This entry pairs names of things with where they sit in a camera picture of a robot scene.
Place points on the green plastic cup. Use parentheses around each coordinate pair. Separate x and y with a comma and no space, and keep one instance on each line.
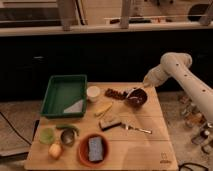
(47,136)

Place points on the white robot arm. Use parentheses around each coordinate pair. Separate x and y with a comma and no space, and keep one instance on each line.
(177,65)

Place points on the small metal cup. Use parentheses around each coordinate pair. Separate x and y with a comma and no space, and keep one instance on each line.
(68,137)

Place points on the white cup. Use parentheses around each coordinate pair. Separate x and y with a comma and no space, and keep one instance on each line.
(93,93)

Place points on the wooden block eraser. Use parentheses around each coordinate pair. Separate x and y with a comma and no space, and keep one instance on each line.
(109,122)

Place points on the purple bowl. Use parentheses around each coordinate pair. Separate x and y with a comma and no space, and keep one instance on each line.
(136,101)

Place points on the grey cloth in tray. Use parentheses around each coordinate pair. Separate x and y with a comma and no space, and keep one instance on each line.
(75,108)

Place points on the blue grey sponge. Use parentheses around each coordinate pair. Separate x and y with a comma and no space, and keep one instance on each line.
(95,149)

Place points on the green pepper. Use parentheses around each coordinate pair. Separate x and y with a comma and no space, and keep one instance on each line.
(68,126)

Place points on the green plastic tray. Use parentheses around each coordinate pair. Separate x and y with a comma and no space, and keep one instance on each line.
(62,92)

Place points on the orange bowl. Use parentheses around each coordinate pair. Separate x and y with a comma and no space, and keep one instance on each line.
(83,151)

